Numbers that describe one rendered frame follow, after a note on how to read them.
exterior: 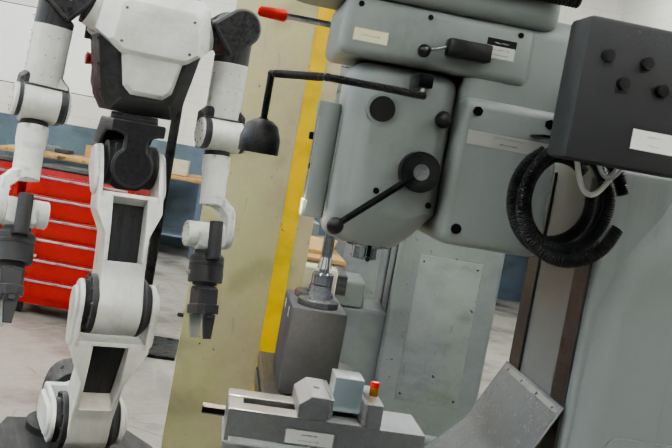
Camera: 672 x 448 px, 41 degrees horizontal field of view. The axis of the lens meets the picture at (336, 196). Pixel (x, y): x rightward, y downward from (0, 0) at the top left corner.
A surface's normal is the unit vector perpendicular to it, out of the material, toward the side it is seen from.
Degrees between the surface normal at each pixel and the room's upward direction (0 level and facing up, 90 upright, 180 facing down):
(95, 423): 106
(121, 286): 66
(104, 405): 30
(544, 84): 90
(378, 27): 90
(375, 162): 90
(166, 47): 90
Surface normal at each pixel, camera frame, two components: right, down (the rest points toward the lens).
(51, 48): 0.45, 0.14
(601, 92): 0.12, 0.07
